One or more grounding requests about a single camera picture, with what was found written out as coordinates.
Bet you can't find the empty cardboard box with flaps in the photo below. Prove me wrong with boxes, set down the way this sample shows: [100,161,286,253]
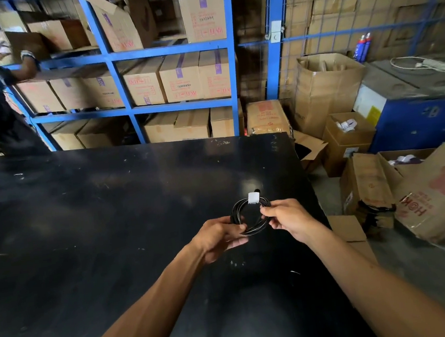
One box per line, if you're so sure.
[292,127,331,174]

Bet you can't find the cardboard box with red print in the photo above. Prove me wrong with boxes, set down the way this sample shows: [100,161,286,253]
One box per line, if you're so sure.
[244,98,295,143]

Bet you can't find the white latch plate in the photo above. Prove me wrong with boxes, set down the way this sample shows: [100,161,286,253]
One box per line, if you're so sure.
[265,19,286,44]

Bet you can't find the small open cardboard box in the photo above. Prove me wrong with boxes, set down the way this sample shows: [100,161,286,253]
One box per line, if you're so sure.
[318,109,380,179]

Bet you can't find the tall open cardboard box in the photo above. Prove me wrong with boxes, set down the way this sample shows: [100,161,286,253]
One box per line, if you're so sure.
[288,49,373,141]

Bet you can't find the person's left hand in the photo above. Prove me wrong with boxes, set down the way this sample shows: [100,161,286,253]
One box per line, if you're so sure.
[188,214,252,266]

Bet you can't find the blue metal shelf rack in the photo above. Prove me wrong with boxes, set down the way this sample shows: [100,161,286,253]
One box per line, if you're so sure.
[0,0,246,159]

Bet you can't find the rows of brown cardboard boxes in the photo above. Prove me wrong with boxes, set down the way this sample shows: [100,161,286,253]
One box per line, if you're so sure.
[0,0,245,159]

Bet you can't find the person's right forearm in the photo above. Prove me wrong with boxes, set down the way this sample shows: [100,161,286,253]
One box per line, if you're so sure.
[303,210,445,337]

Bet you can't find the large cardboard box red label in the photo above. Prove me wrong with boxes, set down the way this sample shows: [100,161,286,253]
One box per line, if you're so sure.
[387,142,445,247]

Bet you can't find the torn open cardboard box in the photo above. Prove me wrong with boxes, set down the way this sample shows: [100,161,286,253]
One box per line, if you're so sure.
[80,0,161,56]

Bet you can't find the white paper strips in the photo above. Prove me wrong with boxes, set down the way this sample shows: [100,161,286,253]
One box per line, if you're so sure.
[388,153,425,168]

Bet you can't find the crumpled white paper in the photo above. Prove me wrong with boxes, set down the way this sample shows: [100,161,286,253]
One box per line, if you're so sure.
[335,118,359,134]

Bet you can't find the person's right hand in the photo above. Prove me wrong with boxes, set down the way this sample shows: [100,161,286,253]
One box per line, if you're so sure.
[259,195,324,249]

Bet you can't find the white power strip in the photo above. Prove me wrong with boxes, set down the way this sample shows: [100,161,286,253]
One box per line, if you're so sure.
[389,53,445,80]

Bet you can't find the wide open cardboard box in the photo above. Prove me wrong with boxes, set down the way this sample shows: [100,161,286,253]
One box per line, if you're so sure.
[377,146,440,183]

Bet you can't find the cardboard box with white label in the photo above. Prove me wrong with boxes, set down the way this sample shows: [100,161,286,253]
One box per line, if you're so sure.
[337,149,400,233]

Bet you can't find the flat cardboard box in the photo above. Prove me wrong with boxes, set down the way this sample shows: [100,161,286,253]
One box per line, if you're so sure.
[326,211,380,270]

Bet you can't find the person's left forearm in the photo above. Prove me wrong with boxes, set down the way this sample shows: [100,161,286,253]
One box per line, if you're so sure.
[64,240,217,337]

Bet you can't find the blue machine with grey top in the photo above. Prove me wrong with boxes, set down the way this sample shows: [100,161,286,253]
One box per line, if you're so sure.
[348,53,445,157]

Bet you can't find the black cable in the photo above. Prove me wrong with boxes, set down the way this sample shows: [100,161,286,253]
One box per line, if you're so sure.
[227,187,275,239]

